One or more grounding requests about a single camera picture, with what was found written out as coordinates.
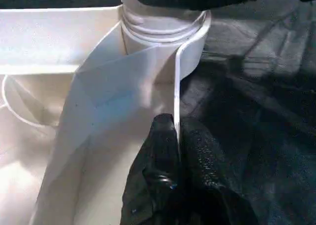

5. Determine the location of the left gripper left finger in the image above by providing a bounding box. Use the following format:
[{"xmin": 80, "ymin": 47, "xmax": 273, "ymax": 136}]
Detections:
[{"xmin": 119, "ymin": 113, "xmax": 184, "ymax": 225}]

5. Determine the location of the white plastic table top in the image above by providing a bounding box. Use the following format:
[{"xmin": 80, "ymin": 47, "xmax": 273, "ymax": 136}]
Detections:
[{"xmin": 0, "ymin": 4, "xmax": 213, "ymax": 225}]

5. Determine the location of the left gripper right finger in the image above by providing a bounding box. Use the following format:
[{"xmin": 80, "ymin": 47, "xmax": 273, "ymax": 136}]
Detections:
[{"xmin": 178, "ymin": 117, "xmax": 258, "ymax": 225}]

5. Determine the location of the white plastic table leg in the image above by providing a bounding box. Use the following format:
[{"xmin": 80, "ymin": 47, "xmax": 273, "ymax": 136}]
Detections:
[{"xmin": 120, "ymin": 0, "xmax": 208, "ymax": 44}]

